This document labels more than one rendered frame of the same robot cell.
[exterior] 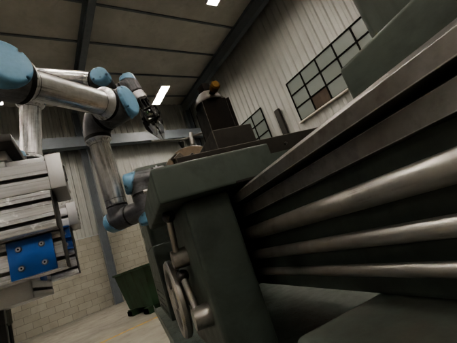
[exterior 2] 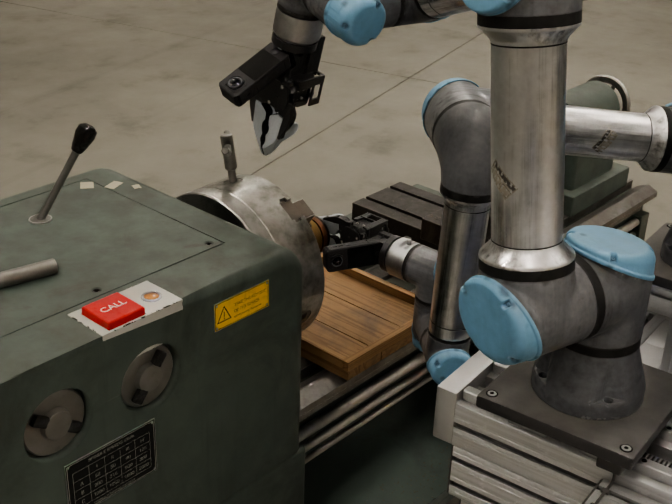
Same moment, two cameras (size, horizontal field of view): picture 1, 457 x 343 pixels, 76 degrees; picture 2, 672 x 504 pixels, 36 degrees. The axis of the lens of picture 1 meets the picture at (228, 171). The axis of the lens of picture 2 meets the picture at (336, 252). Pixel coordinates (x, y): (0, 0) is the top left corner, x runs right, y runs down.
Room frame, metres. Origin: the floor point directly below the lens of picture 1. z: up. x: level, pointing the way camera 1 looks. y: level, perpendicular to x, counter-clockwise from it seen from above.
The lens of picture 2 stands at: (1.92, 1.72, 1.96)
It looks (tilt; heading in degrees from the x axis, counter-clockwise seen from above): 27 degrees down; 243
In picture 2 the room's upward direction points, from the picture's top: 2 degrees clockwise
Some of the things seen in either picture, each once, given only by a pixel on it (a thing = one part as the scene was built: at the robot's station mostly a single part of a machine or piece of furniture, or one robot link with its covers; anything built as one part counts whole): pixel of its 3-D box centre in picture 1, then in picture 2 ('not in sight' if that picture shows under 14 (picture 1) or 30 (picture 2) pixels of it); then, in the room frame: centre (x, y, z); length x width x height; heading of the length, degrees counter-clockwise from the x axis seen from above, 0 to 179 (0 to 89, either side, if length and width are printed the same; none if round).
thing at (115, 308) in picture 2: not in sight; (113, 312); (1.65, 0.53, 1.26); 0.06 x 0.06 x 0.02; 22
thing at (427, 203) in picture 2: (254, 160); (448, 227); (0.73, -0.07, 0.95); 0.43 x 0.18 x 0.04; 112
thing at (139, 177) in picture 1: (139, 182); (437, 274); (1.00, 0.31, 1.07); 0.11 x 0.08 x 0.09; 112
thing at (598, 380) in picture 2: not in sight; (592, 357); (1.07, 0.82, 1.21); 0.15 x 0.15 x 0.10
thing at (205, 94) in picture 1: (208, 100); not in sight; (0.70, -0.01, 1.13); 0.08 x 0.08 x 0.03
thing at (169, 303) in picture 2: not in sight; (127, 324); (1.63, 0.52, 1.23); 0.13 x 0.08 x 0.06; 22
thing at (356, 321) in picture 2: not in sight; (330, 309); (1.09, 0.06, 0.88); 0.36 x 0.30 x 0.04; 112
